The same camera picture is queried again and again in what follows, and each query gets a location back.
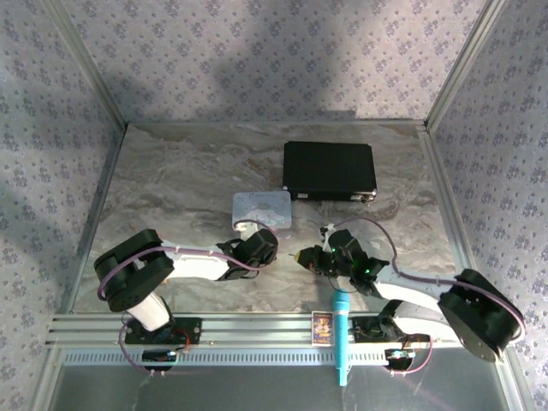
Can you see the black hard case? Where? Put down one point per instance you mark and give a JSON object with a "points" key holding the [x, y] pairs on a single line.
{"points": [[329, 169]]}

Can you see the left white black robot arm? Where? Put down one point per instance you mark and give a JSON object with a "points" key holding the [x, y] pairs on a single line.
{"points": [[192, 265]]}

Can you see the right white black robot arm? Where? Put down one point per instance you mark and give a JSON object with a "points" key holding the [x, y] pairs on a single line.
{"points": [[411, 289]]}

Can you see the blue toy microphone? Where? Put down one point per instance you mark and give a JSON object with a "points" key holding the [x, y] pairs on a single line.
{"points": [[341, 325]]}

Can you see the small picture card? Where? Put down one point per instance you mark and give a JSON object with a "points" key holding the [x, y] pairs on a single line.
{"points": [[322, 329]]}

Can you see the right controller board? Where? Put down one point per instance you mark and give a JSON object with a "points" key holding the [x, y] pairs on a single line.
{"points": [[400, 356]]}

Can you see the controller board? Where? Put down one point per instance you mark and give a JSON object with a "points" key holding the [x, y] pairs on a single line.
{"points": [[400, 356], [159, 356]]}

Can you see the left controller board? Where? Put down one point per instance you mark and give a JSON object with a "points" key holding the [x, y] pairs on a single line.
{"points": [[159, 356]]}

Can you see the sheet metal shelf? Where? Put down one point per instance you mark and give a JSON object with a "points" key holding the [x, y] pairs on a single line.
{"points": [[274, 391]]}

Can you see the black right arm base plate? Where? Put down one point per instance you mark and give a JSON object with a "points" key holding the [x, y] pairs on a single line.
{"points": [[364, 329]]}

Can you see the aluminium mounting rail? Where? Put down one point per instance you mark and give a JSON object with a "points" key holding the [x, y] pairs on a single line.
{"points": [[257, 329]]}

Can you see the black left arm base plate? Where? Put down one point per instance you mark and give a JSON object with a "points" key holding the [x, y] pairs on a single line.
{"points": [[192, 327]]}

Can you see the aluminium side rail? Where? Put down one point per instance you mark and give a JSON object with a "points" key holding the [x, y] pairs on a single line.
{"points": [[449, 205], [100, 205]]}

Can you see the aluminium frame post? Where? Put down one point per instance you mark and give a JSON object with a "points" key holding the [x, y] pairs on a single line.
{"points": [[85, 60], [466, 60]]}

